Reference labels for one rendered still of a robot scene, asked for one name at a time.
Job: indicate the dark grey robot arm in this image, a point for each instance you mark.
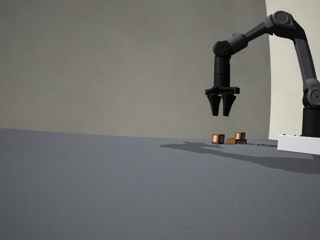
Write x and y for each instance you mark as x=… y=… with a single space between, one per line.
x=283 y=25

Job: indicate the orange-brown digit cube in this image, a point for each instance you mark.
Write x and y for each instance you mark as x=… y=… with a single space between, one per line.
x=239 y=135
x=218 y=138

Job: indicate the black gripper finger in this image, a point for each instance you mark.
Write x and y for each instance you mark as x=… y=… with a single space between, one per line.
x=214 y=103
x=227 y=98

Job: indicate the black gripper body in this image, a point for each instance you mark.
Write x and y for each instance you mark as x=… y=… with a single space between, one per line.
x=222 y=85

